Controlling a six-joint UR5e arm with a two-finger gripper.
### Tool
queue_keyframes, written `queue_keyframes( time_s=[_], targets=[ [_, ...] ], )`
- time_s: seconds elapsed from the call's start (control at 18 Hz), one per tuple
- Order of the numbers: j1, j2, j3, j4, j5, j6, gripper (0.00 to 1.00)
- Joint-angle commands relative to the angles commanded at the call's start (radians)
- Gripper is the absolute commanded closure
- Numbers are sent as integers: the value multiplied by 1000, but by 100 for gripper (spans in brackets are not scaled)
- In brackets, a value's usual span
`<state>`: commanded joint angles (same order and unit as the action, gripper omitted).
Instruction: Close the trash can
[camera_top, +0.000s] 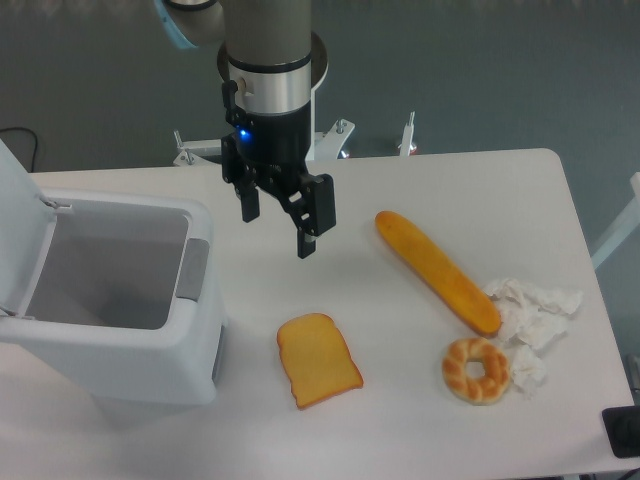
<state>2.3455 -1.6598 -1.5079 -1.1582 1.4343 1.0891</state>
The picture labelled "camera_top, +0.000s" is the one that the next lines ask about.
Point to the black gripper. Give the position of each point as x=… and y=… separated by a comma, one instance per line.
x=269, y=151

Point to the white trash can lid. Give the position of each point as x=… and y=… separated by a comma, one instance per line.
x=28, y=222

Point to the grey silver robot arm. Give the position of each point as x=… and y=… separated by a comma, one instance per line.
x=266, y=52

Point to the white trash can body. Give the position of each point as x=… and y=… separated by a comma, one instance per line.
x=127, y=305

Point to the long orange baguette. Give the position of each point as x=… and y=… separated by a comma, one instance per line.
x=445, y=278

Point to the toast bread slice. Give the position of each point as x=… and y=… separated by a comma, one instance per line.
x=316, y=359

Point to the crumpled white tissue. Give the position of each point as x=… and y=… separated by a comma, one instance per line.
x=532, y=319

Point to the black device at edge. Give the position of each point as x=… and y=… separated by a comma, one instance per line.
x=622, y=428

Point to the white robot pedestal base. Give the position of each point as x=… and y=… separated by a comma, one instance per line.
x=324, y=145

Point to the braided ring bread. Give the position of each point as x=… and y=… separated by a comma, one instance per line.
x=475, y=371

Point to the white frame at right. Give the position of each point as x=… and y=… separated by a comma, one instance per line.
x=625, y=223

